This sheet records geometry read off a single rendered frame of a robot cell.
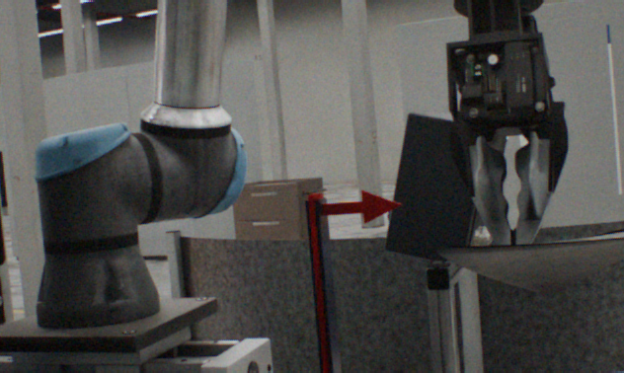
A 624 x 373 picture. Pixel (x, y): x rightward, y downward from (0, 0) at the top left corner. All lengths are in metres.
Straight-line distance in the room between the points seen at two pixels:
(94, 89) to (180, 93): 9.99
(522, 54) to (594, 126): 6.11
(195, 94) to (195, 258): 1.87
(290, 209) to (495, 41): 6.74
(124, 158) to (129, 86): 9.66
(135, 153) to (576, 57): 5.85
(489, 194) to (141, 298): 0.53
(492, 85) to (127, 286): 0.57
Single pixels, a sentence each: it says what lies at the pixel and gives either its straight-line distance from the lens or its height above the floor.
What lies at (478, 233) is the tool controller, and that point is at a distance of 1.26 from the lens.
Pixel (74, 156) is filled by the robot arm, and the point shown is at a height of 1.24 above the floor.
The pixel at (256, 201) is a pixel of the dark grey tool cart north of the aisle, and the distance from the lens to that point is 7.54.
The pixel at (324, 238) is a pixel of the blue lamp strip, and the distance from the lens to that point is 0.67.
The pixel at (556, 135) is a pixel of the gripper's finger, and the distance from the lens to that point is 0.72.
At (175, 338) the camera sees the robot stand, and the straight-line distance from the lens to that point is 1.15.
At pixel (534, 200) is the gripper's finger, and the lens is 0.68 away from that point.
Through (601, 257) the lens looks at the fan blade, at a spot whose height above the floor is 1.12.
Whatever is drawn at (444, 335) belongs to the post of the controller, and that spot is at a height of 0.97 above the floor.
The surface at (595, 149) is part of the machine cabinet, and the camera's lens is 6.79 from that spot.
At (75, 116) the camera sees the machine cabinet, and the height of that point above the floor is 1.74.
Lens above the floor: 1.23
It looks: 3 degrees down
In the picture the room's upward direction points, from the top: 5 degrees counter-clockwise
